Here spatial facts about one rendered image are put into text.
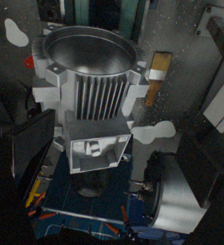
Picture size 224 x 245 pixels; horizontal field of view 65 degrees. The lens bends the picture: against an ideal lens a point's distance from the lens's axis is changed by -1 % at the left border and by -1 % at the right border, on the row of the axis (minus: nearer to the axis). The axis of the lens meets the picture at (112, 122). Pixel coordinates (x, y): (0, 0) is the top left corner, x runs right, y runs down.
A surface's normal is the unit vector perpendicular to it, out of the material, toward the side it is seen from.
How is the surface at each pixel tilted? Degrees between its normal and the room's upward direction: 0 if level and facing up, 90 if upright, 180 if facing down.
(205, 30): 0
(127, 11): 0
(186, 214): 39
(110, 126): 90
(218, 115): 61
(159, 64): 2
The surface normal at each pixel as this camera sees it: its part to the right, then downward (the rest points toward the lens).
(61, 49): 0.80, 0.55
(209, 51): -0.15, 0.74
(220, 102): -0.93, 0.21
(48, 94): 0.25, 0.77
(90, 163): 0.18, -0.63
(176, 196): 0.00, -0.16
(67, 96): -0.35, 0.68
